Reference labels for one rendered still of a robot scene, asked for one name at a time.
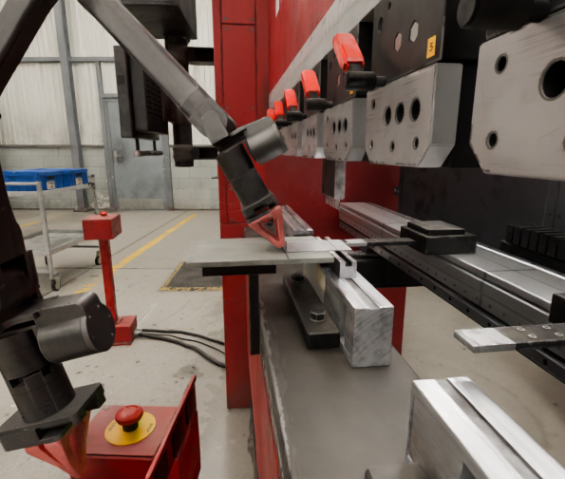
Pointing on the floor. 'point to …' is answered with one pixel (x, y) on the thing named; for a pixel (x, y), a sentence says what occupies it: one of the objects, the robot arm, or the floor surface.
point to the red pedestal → (94, 230)
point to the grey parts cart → (49, 239)
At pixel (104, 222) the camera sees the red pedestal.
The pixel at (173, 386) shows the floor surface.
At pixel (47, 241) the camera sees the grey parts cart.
